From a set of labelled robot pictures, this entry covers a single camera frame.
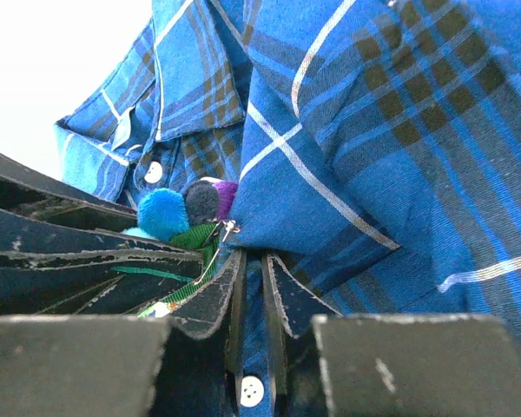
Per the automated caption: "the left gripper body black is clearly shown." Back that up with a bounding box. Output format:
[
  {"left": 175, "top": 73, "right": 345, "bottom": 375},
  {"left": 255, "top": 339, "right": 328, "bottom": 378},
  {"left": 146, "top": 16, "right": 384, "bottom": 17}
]
[{"left": 0, "top": 154, "right": 203, "bottom": 315}]

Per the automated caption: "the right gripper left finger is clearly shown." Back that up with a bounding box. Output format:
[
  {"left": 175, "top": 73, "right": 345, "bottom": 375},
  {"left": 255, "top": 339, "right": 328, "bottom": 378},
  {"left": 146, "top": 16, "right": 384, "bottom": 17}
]
[{"left": 0, "top": 249, "right": 247, "bottom": 416}]

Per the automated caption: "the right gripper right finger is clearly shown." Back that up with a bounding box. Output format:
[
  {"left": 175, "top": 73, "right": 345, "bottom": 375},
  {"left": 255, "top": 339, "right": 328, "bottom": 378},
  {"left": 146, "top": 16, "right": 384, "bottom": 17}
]
[{"left": 262, "top": 253, "right": 521, "bottom": 416}]

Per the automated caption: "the colourful flower plush brooch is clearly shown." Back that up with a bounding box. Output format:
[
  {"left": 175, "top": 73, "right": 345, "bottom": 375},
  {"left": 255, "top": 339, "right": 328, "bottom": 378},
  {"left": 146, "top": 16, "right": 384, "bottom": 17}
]
[{"left": 122, "top": 177, "right": 238, "bottom": 317}]

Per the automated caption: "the blue plaid shirt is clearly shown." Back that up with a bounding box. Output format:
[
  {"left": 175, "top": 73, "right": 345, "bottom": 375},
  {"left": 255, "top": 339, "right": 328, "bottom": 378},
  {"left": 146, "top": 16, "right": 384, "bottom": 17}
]
[{"left": 54, "top": 0, "right": 521, "bottom": 417}]

